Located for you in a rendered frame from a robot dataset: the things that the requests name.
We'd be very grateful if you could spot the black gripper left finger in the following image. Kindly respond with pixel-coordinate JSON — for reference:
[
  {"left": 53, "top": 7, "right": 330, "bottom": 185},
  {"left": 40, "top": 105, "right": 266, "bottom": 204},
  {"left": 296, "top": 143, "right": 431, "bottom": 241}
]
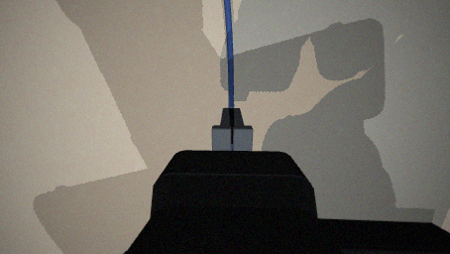
[{"left": 211, "top": 108, "right": 232, "bottom": 151}]

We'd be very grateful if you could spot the blue cable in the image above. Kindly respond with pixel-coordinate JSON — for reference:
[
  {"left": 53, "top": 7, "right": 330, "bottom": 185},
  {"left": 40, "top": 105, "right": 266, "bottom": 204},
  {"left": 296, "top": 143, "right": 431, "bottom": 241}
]
[{"left": 224, "top": 0, "right": 234, "bottom": 109}]

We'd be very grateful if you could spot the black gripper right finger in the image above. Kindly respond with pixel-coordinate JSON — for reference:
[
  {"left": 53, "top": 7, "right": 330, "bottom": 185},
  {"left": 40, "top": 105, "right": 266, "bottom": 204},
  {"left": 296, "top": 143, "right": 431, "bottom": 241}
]
[{"left": 232, "top": 108, "right": 253, "bottom": 151}]

